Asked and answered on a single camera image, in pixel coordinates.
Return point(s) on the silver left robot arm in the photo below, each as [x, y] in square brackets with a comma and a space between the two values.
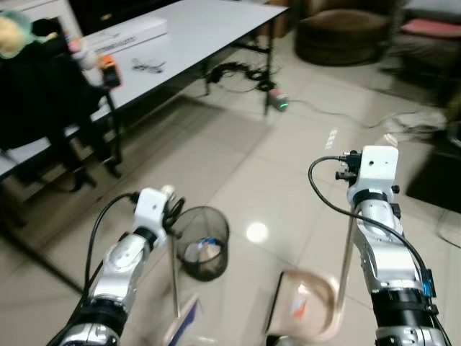
[119, 270]

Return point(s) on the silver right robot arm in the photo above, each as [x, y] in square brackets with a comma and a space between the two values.
[389, 259]

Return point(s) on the power strip with green light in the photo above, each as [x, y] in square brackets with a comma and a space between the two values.
[279, 101]

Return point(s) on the orange and black device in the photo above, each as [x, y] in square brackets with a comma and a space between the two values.
[110, 72]

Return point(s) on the black chair draped with clothes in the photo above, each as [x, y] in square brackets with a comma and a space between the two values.
[43, 101]

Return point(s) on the long white cardboard box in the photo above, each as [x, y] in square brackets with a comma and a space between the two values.
[126, 34]

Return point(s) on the white folding table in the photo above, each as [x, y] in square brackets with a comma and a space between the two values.
[209, 29]

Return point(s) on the white crumpled cloth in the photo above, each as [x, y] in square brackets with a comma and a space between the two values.
[418, 122]

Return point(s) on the green and yellow plush toy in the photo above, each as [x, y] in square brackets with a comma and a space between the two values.
[13, 36]

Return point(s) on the brown round armchair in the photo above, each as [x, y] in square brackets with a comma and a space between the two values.
[342, 36]

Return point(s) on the pink seat cushion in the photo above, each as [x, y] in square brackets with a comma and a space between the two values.
[431, 28]

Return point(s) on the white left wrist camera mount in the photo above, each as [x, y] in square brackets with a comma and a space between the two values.
[150, 207]

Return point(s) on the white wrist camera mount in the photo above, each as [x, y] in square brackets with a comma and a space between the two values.
[150, 207]
[376, 169]

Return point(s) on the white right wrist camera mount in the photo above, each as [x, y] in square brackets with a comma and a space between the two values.
[376, 169]

